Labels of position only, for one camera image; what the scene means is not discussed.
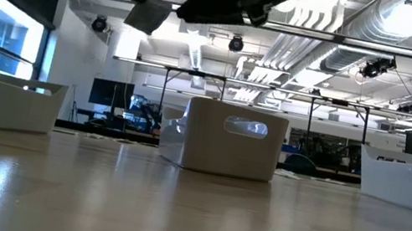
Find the long green striped packet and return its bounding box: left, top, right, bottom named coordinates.
left=274, top=167, right=304, bottom=181

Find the black ceiling spotlight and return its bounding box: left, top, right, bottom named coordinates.
left=90, top=13, right=110, bottom=34
left=227, top=33, right=246, bottom=54
left=396, top=100, right=412, bottom=115
left=359, top=54, right=399, bottom=84

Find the dark office chair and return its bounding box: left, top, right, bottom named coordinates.
left=282, top=151, right=319, bottom=177

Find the white plastic bin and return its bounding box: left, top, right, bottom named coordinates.
left=350, top=128, right=412, bottom=215

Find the background black rig frame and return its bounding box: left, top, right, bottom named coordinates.
left=102, top=54, right=375, bottom=161

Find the silver air duct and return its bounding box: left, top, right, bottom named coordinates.
left=318, top=0, right=412, bottom=87

